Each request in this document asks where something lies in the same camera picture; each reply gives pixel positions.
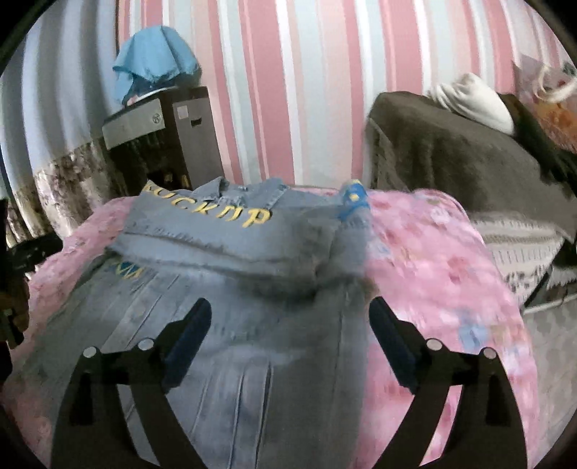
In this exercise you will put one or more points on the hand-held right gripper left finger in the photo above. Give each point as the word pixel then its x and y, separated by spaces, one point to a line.
pixel 187 342

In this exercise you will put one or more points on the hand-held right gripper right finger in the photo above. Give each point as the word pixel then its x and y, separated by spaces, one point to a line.
pixel 394 345

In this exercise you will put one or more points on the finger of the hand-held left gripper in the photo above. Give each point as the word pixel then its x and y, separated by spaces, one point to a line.
pixel 38 250

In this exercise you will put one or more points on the light blue denim jacket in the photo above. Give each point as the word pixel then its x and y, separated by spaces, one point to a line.
pixel 252 288

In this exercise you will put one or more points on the striped curtain with floral hem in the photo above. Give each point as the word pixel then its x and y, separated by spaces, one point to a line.
pixel 54 135

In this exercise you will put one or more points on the patterned beige sofa cover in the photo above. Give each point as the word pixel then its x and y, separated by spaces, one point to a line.
pixel 518 252

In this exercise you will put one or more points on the dark cabinet with lace cover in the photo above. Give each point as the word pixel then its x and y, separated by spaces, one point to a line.
pixel 559 279

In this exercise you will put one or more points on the grey brown box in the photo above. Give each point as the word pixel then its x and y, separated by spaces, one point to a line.
pixel 180 140

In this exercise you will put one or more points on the brown blanket covered furniture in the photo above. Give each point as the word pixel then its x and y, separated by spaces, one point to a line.
pixel 450 158

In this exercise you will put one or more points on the light blue cloth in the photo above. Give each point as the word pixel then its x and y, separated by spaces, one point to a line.
pixel 153 56

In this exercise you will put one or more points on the black cloth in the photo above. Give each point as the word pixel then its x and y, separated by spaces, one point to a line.
pixel 541 140

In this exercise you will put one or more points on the white folded cloth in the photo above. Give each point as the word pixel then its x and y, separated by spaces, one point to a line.
pixel 478 101

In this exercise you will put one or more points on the pink floral gift bag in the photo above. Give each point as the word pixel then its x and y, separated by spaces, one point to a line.
pixel 550 94

